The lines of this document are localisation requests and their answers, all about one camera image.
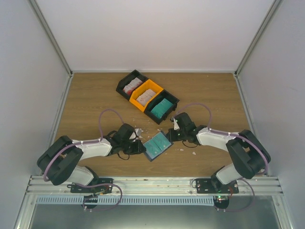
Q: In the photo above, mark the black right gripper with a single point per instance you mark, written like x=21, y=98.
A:
x=172, y=136

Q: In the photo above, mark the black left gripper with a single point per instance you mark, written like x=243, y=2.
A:
x=137, y=150

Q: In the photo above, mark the teal credit card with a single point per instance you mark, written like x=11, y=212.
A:
x=152, y=150
x=161, y=141

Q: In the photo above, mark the blue card holder wallet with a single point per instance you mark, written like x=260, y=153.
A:
x=153, y=141

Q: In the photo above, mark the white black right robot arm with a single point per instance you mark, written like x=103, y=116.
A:
x=247, y=154

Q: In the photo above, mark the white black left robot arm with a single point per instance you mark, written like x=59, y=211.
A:
x=59, y=163

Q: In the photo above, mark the teal card stack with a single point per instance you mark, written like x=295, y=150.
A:
x=161, y=108

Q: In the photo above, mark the black right card bin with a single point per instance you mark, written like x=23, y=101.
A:
x=164, y=94

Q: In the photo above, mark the black card bin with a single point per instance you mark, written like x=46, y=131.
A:
x=164, y=94
x=127, y=79

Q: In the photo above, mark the yellow middle card bin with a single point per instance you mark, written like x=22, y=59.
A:
x=149, y=84

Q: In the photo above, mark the red white card stack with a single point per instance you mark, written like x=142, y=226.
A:
x=128, y=89

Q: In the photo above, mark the black left card bin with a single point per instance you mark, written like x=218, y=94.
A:
x=127, y=79

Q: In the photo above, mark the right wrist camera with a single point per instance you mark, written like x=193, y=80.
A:
x=175, y=124

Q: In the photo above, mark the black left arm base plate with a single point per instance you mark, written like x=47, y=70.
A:
x=100, y=186

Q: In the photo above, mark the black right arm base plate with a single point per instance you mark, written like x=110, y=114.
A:
x=204, y=186

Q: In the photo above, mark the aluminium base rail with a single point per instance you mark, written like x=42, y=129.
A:
x=161, y=186

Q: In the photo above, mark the grey slotted cable duct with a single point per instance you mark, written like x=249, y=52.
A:
x=128, y=200

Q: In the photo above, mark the aluminium corner post right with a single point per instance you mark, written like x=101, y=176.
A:
x=263, y=26

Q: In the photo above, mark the aluminium corner post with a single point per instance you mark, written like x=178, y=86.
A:
x=39, y=14
x=263, y=26

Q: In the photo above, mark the aluminium corner post left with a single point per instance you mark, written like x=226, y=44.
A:
x=39, y=14

